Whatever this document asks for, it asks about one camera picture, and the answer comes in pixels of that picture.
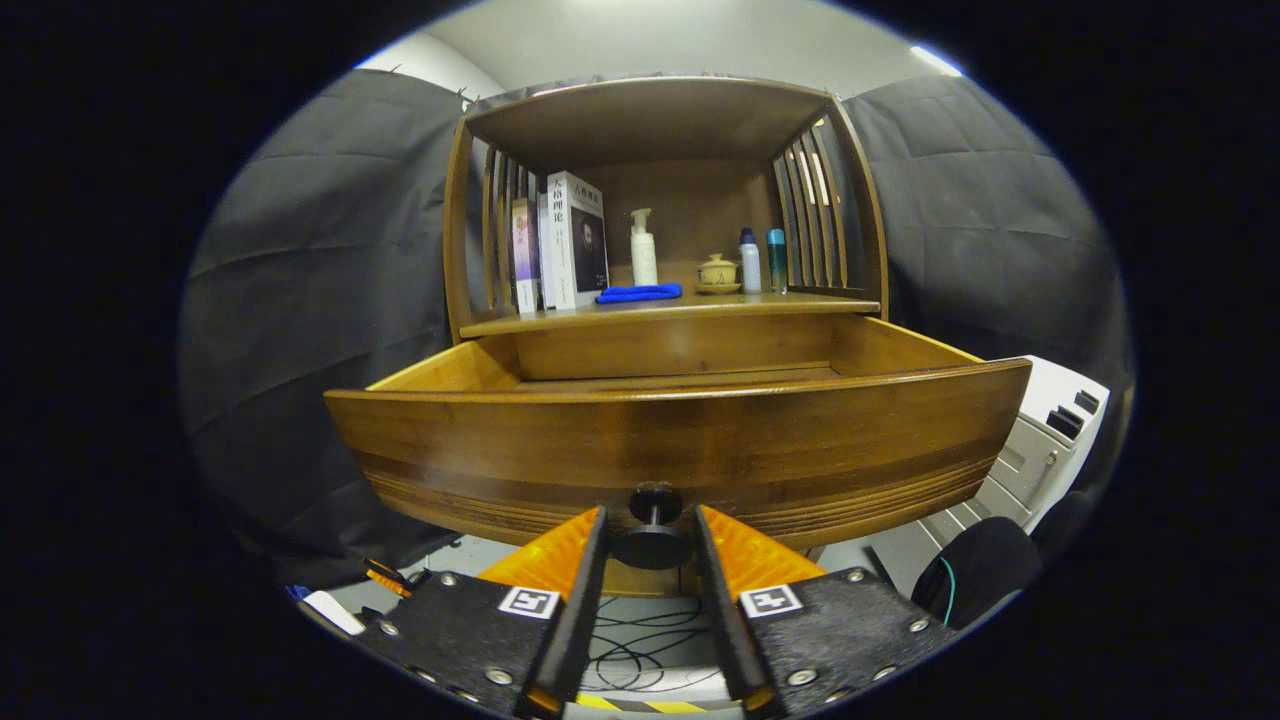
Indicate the strip ceiling light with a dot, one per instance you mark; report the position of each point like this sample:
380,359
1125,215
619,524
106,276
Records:
935,60

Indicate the yellow black floor tape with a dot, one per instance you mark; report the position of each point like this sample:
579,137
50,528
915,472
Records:
640,705

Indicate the blue folded cloth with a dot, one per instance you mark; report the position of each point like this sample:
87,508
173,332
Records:
640,294

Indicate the thin white book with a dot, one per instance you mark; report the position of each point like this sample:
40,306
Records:
545,260

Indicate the yellow lidded teacup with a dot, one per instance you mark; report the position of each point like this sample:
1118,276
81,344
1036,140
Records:
718,272

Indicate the black padded object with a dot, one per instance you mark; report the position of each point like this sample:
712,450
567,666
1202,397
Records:
980,570

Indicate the white drawer unit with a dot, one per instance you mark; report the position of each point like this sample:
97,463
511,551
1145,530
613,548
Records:
1040,450

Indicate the wooden countertop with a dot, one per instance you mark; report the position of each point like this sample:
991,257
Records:
770,303

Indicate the white flat object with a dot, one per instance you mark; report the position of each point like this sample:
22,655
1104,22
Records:
335,612

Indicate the clear bottle teal cap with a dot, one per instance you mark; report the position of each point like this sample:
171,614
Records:
777,265

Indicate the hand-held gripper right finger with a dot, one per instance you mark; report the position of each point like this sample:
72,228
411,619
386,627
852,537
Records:
722,600

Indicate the white bottle blue cap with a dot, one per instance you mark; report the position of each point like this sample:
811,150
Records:
750,270

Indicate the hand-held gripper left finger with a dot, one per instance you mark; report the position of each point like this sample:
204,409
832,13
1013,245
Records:
580,600

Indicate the white pump bottle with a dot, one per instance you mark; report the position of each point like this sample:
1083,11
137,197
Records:
644,260

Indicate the purple book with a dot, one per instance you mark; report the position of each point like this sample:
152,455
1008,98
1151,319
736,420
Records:
524,250

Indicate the white portrait book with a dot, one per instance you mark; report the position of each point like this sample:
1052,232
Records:
565,260

